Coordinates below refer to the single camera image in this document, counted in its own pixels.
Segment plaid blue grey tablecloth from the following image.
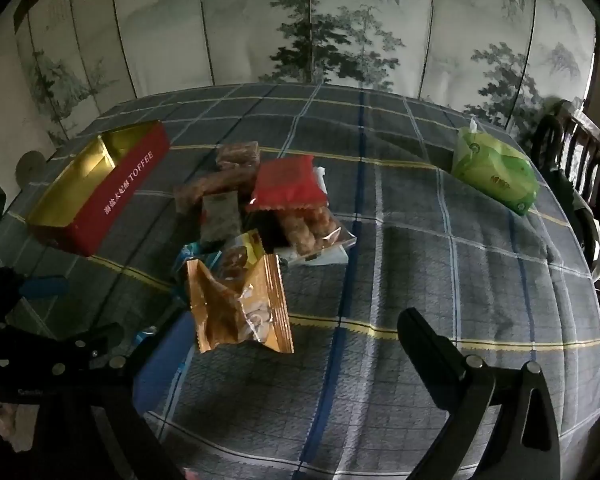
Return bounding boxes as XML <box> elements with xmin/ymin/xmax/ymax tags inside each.
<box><xmin>0</xmin><ymin>84</ymin><xmax>600</xmax><ymax>479</ymax></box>

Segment red snack packet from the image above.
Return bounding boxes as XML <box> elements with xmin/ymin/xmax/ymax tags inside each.
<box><xmin>248</xmin><ymin>155</ymin><xmax>328</xmax><ymax>210</ymax></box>

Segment orange snack packet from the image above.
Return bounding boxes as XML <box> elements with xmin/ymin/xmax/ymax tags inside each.
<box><xmin>186</xmin><ymin>255</ymin><xmax>294</xmax><ymax>354</ymax></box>

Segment round stone millstone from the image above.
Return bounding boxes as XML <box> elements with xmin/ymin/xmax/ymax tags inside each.
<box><xmin>15</xmin><ymin>151</ymin><xmax>46</xmax><ymax>188</ymax></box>

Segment clear brown cake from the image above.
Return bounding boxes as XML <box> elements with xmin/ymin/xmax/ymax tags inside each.
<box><xmin>215</xmin><ymin>141</ymin><xmax>260</xmax><ymax>170</ymax></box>

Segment red gold toffee tin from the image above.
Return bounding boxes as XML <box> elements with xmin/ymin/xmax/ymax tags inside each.
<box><xmin>27</xmin><ymin>120</ymin><xmax>170</xmax><ymax>257</ymax></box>

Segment blue candy wrappers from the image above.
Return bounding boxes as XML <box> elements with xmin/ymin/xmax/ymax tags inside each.
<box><xmin>172</xmin><ymin>242</ymin><xmax>222</xmax><ymax>294</ymax></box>

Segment green tissue pack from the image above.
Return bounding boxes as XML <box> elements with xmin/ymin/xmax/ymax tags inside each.
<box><xmin>452</xmin><ymin>117</ymin><xmax>540</xmax><ymax>216</ymax></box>

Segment dark wooden chair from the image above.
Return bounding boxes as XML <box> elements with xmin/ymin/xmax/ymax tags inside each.
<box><xmin>528</xmin><ymin>100</ymin><xmax>600</xmax><ymax>300</ymax></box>

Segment yellow snack packet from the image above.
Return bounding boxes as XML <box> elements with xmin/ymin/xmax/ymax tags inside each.
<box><xmin>214</xmin><ymin>230</ymin><xmax>265</xmax><ymax>281</ymax></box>

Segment clear bag fried snacks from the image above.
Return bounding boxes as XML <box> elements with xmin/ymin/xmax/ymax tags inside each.
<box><xmin>274</xmin><ymin>207</ymin><xmax>356</xmax><ymax>266</ymax></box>

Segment clear long cookie packet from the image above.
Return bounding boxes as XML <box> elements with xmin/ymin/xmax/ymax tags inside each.
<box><xmin>174</xmin><ymin>167</ymin><xmax>257</xmax><ymax>214</ymax></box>

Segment dark sesame bar packet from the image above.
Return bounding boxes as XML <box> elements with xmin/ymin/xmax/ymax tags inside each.
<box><xmin>200</xmin><ymin>191</ymin><xmax>242</xmax><ymax>244</ymax></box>

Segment painted folding screen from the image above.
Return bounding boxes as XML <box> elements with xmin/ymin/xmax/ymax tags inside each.
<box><xmin>14</xmin><ymin>0</ymin><xmax>596</xmax><ymax>143</ymax></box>

